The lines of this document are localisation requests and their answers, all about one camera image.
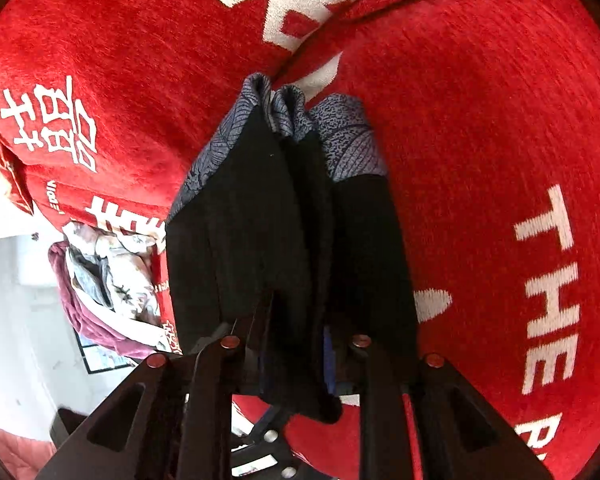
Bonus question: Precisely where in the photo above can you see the black pants with grey waistband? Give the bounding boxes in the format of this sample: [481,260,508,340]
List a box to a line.
[166,74,417,424]

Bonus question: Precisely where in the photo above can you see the red blanket with white characters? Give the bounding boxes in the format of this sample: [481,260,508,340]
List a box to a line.
[0,0,600,479]

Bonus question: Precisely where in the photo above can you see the pink garment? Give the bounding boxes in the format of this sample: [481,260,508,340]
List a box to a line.
[0,429,56,480]

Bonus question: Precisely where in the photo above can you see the pile of mixed clothes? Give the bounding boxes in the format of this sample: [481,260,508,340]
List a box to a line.
[48,221,181,360]

